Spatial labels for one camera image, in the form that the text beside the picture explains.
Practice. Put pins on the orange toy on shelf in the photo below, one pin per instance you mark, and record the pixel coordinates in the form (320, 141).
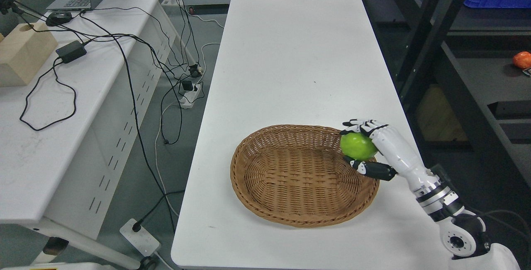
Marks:
(522, 60)

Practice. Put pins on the brown wicker basket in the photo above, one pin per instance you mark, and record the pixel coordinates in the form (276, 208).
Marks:
(295, 175)

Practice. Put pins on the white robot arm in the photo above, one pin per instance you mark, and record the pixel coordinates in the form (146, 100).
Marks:
(462, 232)

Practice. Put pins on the white power strip far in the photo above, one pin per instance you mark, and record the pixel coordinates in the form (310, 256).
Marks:
(188, 99)

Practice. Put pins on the wooden block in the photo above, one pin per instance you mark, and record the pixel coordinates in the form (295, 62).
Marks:
(23, 52)

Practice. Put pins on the white centre table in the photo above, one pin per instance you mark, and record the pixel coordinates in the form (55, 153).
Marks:
(314, 62)

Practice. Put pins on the white side desk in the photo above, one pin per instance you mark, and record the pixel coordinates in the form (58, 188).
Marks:
(65, 140)

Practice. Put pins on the green apple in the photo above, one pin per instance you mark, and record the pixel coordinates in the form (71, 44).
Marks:
(357, 146)

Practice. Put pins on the white floor power strip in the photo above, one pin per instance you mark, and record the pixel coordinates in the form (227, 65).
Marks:
(140, 238)

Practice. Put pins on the black metal shelf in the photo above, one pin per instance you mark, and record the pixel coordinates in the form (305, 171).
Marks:
(468, 52)

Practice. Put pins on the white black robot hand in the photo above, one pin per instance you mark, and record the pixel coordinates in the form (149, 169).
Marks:
(400, 156)

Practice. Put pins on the black computer mouse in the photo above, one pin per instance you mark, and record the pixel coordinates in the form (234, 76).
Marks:
(58, 18)

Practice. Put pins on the black power adapter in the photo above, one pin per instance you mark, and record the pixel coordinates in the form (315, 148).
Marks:
(71, 51)

